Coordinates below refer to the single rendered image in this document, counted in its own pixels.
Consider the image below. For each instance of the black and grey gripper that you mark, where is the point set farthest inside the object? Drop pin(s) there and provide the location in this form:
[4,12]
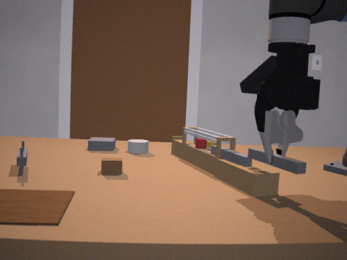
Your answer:
[295,91]

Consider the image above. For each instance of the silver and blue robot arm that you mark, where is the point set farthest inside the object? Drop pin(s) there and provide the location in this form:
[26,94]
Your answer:
[289,21]

